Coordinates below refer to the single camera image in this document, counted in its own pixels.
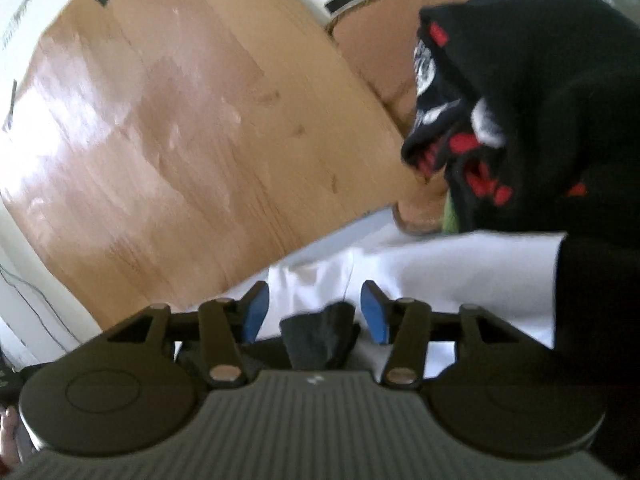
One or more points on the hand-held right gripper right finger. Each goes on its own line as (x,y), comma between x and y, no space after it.
(374,312)

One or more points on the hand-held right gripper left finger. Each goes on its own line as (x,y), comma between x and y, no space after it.
(257,310)

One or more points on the small black cloth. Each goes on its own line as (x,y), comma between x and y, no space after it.
(320,335)

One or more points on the white garment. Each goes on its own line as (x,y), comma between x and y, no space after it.
(450,270)

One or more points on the black garment with red print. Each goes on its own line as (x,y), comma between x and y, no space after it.
(540,85)

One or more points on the person's left hand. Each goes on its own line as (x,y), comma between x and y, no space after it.
(7,432)

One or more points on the green cloth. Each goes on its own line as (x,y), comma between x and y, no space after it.
(451,220)

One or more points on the wood-grain vinyl sheet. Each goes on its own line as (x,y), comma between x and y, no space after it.
(175,135)

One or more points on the dark cloth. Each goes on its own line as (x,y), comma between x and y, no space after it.
(600,340)

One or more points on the brown mat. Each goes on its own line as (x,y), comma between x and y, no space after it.
(380,45)

